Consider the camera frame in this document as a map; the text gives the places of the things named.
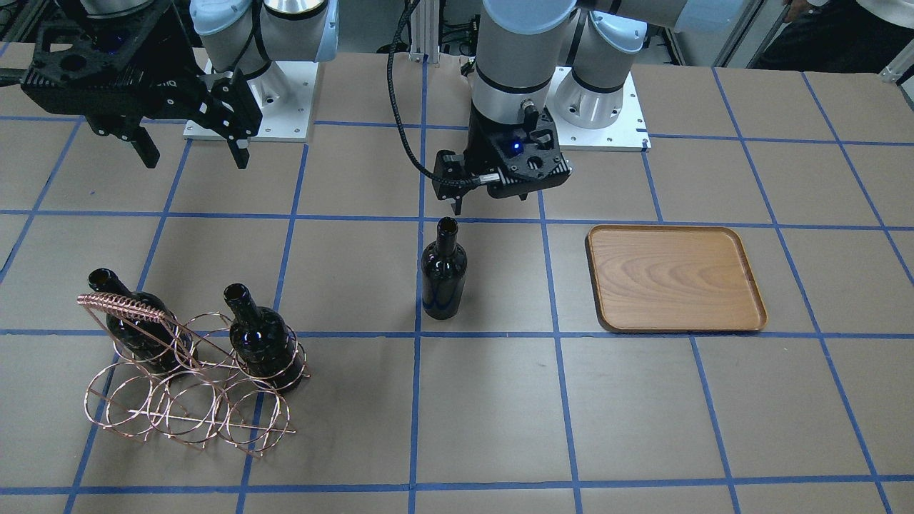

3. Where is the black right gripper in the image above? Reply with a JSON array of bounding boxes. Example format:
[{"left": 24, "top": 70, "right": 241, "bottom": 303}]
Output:
[{"left": 20, "top": 7, "right": 262, "bottom": 169}]

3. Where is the wooden tray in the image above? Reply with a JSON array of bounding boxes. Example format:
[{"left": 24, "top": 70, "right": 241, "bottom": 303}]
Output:
[{"left": 585, "top": 224, "right": 768, "bottom": 332}]

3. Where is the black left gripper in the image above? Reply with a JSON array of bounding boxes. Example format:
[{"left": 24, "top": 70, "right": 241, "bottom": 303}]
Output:
[{"left": 433, "top": 107, "right": 571, "bottom": 217}]

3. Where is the dark wine bottle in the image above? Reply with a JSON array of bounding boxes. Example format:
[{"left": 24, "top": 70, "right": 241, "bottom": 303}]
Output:
[
  {"left": 224, "top": 283, "right": 306, "bottom": 393},
  {"left": 420, "top": 217, "right": 468, "bottom": 320},
  {"left": 87, "top": 268, "right": 179, "bottom": 376}
]

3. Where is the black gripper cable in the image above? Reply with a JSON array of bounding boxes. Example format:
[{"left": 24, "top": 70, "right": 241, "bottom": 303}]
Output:
[{"left": 386, "top": 0, "right": 501, "bottom": 190}]

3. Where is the aluminium frame post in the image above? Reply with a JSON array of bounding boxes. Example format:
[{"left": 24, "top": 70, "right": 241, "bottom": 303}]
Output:
[{"left": 409, "top": 0, "right": 441, "bottom": 67}]

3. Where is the copper wire bottle basket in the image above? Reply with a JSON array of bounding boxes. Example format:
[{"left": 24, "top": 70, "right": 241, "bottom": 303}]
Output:
[{"left": 77, "top": 293, "right": 297, "bottom": 458}]

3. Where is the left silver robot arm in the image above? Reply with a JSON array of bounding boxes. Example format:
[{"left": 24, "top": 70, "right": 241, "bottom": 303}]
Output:
[{"left": 431, "top": 1, "right": 741, "bottom": 215}]

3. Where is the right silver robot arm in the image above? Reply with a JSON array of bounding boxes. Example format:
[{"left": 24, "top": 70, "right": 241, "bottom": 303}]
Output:
[{"left": 2, "top": 1, "right": 338, "bottom": 169}]

